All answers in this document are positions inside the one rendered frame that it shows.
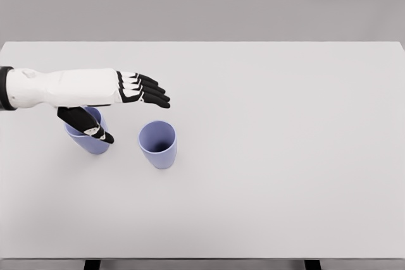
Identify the lavender blue cup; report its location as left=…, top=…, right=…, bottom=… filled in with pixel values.
left=63, top=106, right=111, bottom=156
left=137, top=120, right=178, bottom=170

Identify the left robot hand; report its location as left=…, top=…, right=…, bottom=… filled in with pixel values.
left=47, top=68, right=171, bottom=145

